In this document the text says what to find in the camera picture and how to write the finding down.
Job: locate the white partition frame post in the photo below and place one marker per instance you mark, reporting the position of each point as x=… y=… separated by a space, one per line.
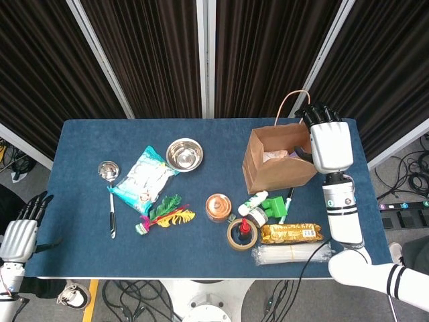
x=100 y=57
x=326 y=50
x=27 y=148
x=399 y=147
x=205 y=67

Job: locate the green white marker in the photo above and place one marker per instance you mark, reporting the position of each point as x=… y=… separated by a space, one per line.
x=287 y=204

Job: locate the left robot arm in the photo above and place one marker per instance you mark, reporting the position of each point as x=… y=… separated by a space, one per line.
x=10 y=285

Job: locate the black ink bottle red cap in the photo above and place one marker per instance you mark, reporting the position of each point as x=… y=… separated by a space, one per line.
x=244 y=229

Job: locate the white sneaker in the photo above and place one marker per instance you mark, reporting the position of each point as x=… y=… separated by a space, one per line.
x=73 y=295

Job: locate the clear tub rubber bands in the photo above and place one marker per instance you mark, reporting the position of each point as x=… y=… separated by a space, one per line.
x=218 y=206

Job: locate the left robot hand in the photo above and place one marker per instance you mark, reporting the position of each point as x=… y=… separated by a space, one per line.
x=18 y=239

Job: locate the white pouch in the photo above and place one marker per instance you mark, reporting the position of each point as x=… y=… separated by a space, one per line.
x=276 y=156

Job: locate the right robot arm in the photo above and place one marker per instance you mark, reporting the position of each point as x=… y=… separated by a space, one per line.
x=342 y=218

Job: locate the green plastic block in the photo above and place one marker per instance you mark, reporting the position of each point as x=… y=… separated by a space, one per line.
x=275 y=206

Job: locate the white tube green print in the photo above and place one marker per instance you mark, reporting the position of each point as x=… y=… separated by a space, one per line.
x=249 y=203

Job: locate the teal snack packet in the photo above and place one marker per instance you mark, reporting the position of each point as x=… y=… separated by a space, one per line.
x=144 y=181

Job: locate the white table base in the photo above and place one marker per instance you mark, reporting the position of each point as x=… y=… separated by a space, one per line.
x=204 y=285

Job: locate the brown packing tape roll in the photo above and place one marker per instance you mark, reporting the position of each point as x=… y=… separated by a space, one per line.
x=243 y=247

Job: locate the steel bowl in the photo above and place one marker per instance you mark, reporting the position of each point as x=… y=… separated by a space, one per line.
x=184 y=156

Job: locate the person's dark trouser leg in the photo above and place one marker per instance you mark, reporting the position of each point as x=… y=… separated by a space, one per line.
x=417 y=250

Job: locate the brown paper bag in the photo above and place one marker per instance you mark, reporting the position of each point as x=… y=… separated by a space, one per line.
x=275 y=177

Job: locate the small round labelled jar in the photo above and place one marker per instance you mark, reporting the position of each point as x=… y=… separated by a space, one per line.
x=258 y=215

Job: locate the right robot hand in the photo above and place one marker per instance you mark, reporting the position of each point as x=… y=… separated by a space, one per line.
x=332 y=147

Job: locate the pink white shoe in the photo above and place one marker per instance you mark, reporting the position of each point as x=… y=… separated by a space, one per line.
x=396 y=253

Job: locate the bundle of clear straws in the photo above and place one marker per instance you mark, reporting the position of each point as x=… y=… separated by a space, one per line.
x=278 y=256

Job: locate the colourful feather shuttlecock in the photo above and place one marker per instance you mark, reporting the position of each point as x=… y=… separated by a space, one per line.
x=174 y=218

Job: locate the gold biscuit package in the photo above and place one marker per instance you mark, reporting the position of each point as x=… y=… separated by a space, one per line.
x=291 y=233

